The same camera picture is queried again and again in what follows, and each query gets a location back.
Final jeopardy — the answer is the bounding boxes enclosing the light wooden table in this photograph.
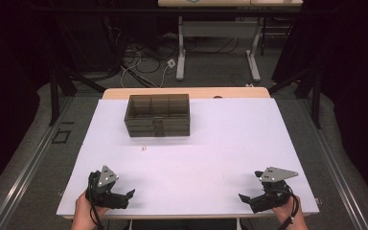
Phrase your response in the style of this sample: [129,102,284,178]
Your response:
[102,86,271,101]

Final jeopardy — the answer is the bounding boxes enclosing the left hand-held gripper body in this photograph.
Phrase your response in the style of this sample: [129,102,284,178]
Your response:
[85,165,125,210]

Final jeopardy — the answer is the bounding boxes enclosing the black floor cables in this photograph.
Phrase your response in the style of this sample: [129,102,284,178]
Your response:
[121,34,241,76]

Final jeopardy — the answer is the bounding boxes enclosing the white floor cable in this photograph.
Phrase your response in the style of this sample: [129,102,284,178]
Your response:
[120,49,173,89]

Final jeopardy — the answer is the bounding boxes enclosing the black wrist strap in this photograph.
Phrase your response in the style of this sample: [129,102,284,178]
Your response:
[277,216,294,230]

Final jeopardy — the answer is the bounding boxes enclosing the white table board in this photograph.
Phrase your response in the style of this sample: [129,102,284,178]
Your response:
[56,97,320,219]

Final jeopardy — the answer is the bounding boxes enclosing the aluminium floor rail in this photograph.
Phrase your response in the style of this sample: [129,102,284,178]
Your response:
[0,95,75,230]
[300,95,368,230]

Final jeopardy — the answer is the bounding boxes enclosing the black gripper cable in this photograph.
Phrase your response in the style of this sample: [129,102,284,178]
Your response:
[87,172,105,230]
[282,186,301,221]

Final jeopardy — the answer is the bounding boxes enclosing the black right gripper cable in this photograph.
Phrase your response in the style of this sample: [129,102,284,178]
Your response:
[282,186,301,221]

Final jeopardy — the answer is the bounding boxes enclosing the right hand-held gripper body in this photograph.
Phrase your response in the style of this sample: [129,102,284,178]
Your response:
[252,166,300,213]

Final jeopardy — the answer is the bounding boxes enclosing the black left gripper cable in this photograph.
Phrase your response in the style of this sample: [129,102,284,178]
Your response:
[87,172,105,230]

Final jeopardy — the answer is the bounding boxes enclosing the white-legged background desk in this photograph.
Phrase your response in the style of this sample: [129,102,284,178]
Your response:
[157,0,304,82]

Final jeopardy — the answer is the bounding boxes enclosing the person's right hand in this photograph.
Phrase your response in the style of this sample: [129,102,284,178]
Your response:
[270,194,302,222]

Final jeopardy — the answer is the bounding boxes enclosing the black curtain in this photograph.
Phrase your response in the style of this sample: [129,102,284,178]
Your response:
[0,0,58,202]
[271,0,368,205]

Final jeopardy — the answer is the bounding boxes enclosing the person's left hand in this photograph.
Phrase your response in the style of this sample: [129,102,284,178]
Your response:
[74,191,110,222]

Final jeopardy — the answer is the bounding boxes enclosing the black metal stand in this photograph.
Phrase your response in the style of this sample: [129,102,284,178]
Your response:
[48,66,107,127]
[267,61,323,129]

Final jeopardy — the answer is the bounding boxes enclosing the smoky transparent drawer box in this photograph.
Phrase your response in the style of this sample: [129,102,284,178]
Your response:
[124,93,192,138]

